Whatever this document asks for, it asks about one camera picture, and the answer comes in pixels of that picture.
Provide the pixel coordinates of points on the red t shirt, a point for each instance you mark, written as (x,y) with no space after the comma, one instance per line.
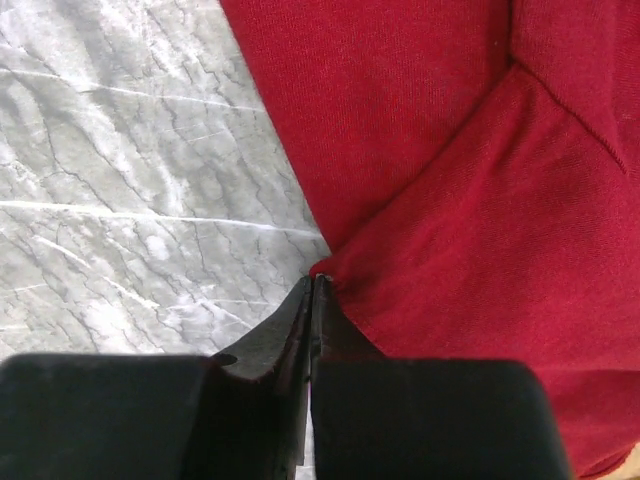
(473,167)

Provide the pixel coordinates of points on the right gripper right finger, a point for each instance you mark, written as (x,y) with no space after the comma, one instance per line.
(376,417)

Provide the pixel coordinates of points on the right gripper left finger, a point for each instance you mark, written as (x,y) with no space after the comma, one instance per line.
(237,414)

